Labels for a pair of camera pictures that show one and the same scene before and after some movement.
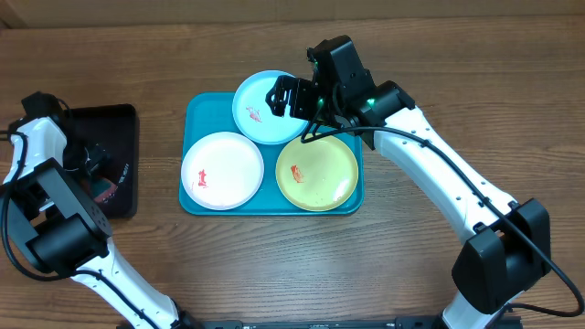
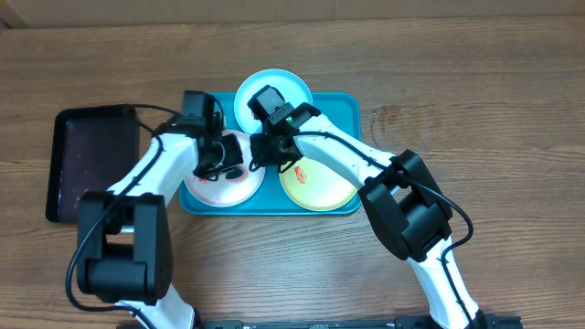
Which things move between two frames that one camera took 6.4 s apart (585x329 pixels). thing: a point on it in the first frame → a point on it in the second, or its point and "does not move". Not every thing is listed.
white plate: x=222 y=171 does not move
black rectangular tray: x=101 y=153 does not move
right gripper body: x=297 y=99 → x=270 y=153
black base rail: x=508 y=322 does not move
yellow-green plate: x=318 y=175 does not move
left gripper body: x=84 y=157 → x=225 y=154
